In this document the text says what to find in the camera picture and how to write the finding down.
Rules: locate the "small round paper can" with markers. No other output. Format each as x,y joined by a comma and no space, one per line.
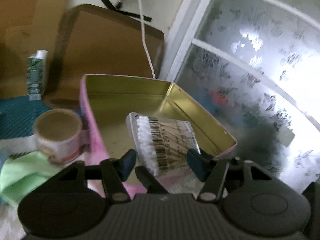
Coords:
58,135

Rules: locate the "pink tin box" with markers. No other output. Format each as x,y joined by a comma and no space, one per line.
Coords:
106,101

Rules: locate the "cotton swab pack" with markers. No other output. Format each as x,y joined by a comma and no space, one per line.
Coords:
162,144

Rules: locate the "teal woven placemat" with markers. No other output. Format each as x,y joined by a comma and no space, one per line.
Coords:
18,115

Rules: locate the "light green cloth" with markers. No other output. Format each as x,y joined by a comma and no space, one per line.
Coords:
23,174

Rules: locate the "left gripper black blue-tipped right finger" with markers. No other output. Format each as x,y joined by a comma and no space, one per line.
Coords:
216,174

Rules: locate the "green-white drink carton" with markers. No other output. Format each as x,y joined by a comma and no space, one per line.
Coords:
37,75

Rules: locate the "beige patterned tablecloth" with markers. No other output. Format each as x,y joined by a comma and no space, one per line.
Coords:
10,226

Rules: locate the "white frosted window frame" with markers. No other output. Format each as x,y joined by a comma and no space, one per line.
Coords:
254,65

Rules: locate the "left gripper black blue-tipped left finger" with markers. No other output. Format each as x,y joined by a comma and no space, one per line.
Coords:
112,173

